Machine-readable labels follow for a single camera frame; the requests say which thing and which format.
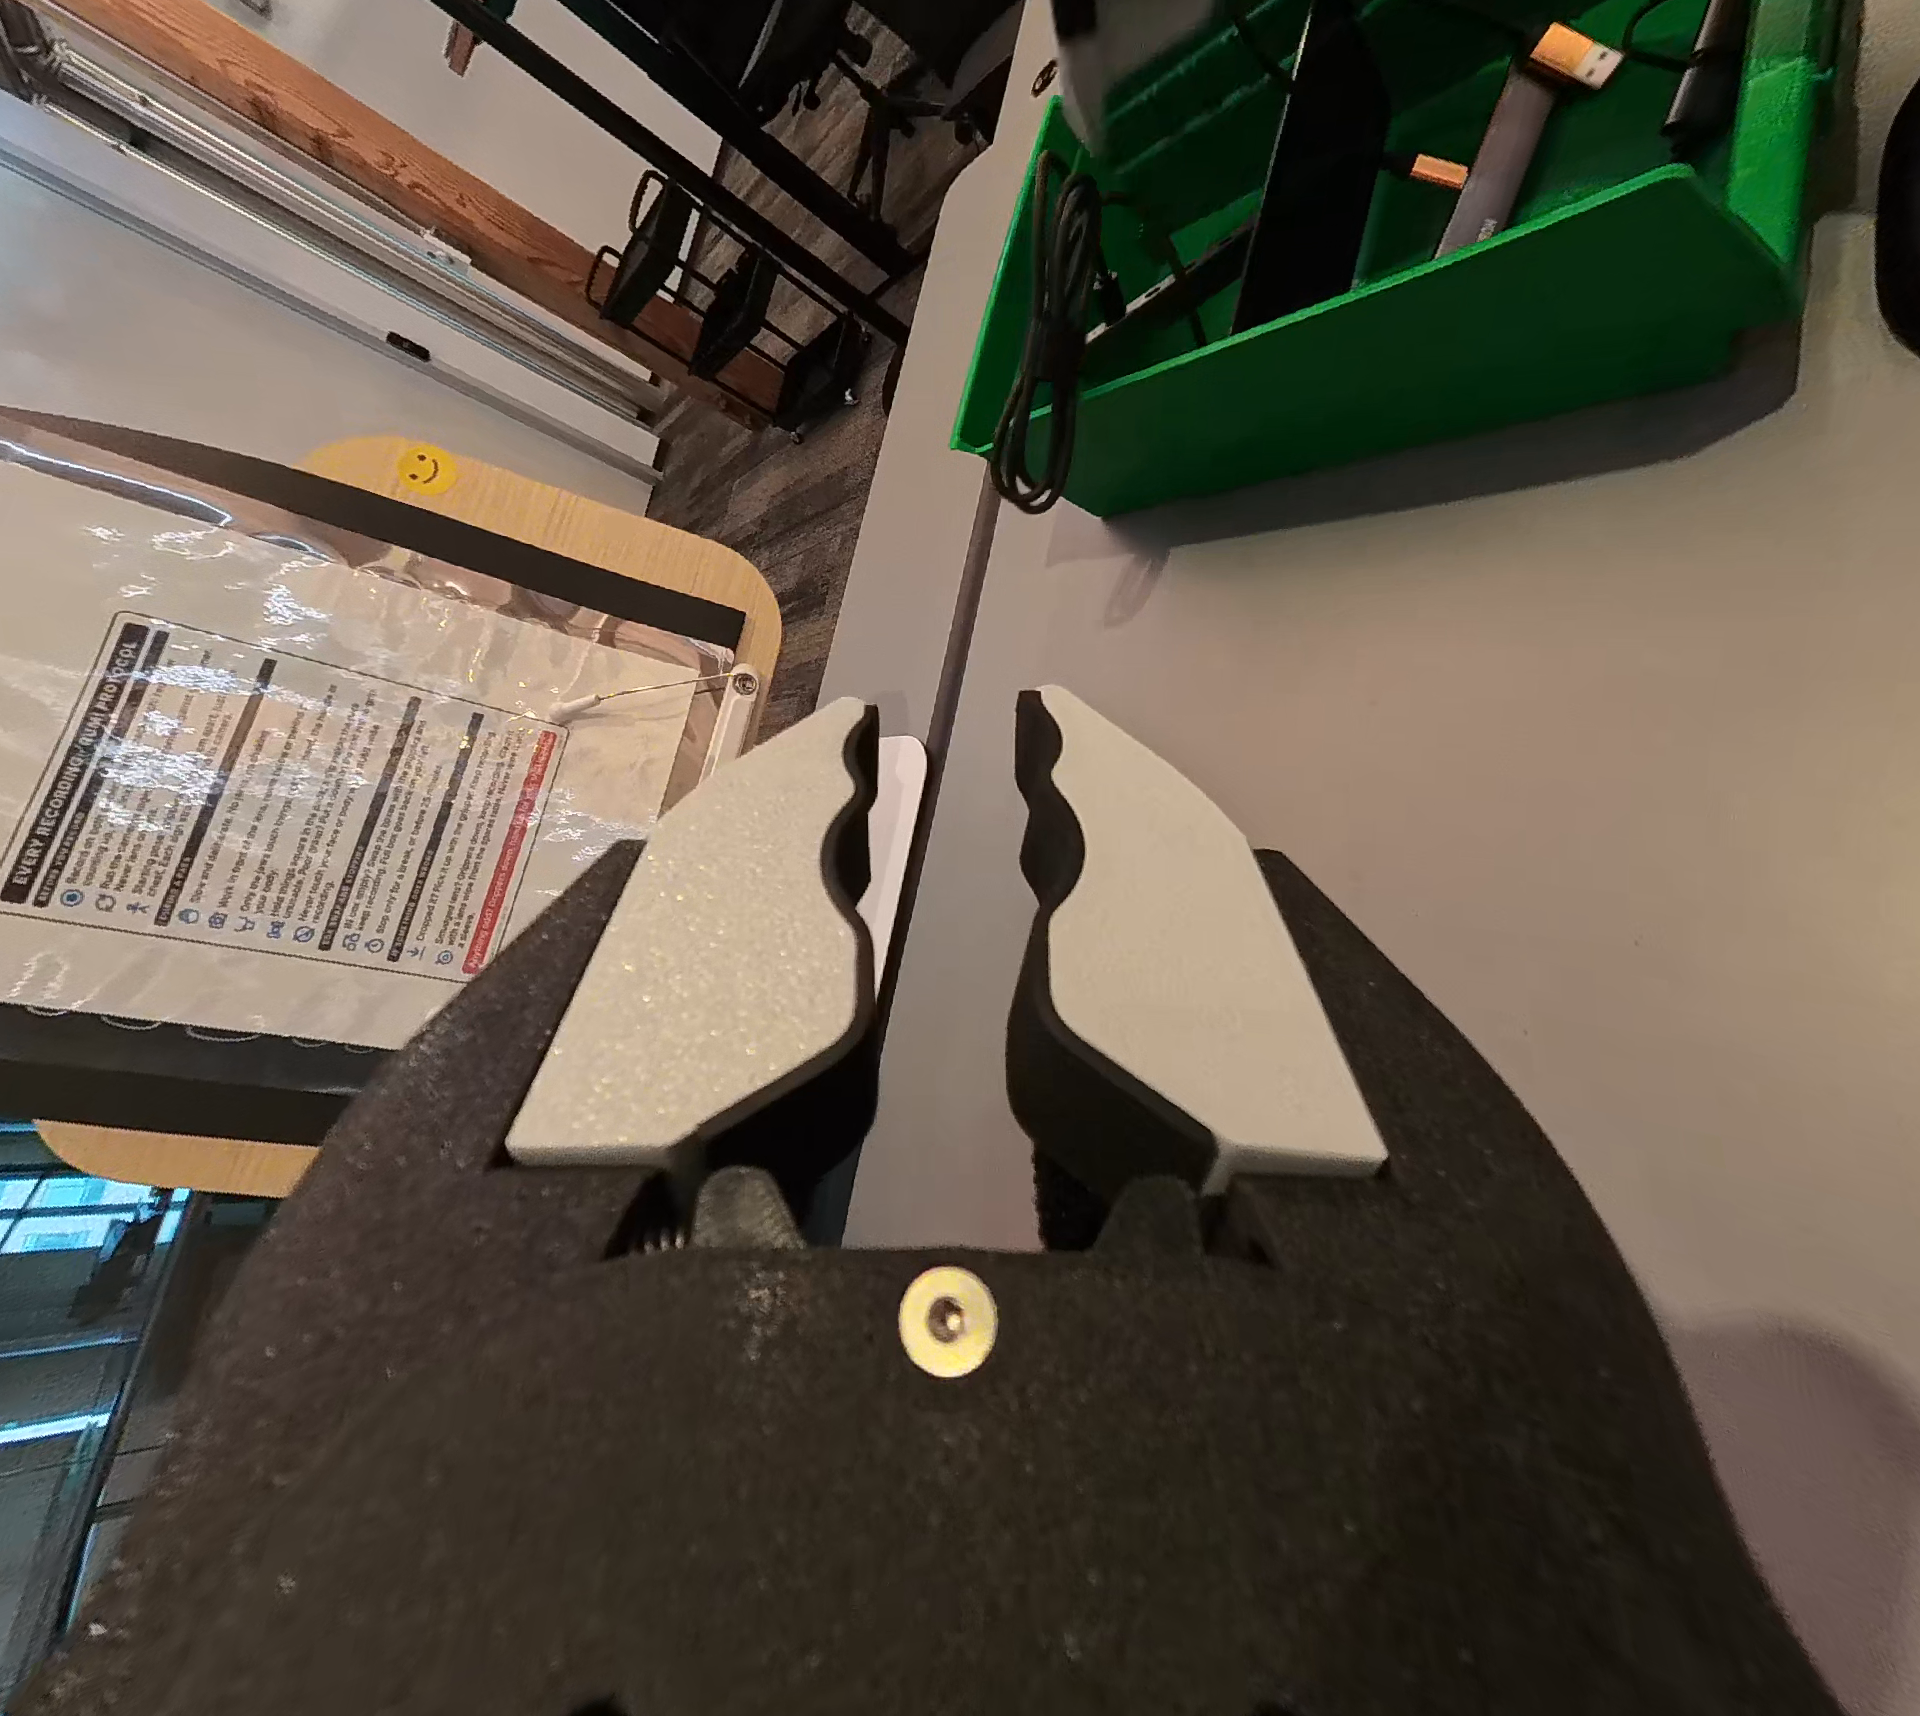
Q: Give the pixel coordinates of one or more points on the yellow smiley sticker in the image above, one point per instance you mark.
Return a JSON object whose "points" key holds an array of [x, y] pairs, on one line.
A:
{"points": [[429, 470]]}

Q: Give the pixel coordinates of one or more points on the white plastic pad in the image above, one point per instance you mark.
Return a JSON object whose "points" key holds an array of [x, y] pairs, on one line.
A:
{"points": [[905, 817]]}

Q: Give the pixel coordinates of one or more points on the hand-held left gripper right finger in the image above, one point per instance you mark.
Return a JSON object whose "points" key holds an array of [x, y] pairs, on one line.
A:
{"points": [[1185, 965]]}

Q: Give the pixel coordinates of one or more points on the person's grey shirt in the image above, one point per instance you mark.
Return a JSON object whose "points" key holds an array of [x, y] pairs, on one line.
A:
{"points": [[1846, 1522]]}

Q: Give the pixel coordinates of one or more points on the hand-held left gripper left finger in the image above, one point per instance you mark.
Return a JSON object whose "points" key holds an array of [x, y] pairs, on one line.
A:
{"points": [[706, 965]]}

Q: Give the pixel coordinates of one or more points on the wooden beam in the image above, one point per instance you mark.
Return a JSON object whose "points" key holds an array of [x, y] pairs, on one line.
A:
{"points": [[302, 97]]}

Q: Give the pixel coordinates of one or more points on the slim silver usb hub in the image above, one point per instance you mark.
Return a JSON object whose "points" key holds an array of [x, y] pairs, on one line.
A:
{"points": [[1485, 172]]}

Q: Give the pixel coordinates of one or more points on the laminated instruction sheet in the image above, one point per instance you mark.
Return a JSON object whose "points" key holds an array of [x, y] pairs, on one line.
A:
{"points": [[302, 769]]}

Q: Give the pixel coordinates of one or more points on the aluminium wall rail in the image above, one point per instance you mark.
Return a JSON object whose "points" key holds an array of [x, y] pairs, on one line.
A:
{"points": [[302, 232]]}

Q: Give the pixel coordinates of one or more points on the glass partition panel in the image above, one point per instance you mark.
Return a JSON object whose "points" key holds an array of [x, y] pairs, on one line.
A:
{"points": [[76, 1296]]}

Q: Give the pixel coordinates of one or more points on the black round object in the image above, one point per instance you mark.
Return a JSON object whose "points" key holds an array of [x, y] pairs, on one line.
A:
{"points": [[1904, 215]]}

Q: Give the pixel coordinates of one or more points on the green plastic bin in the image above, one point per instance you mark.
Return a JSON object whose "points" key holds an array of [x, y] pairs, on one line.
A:
{"points": [[1425, 397]]}

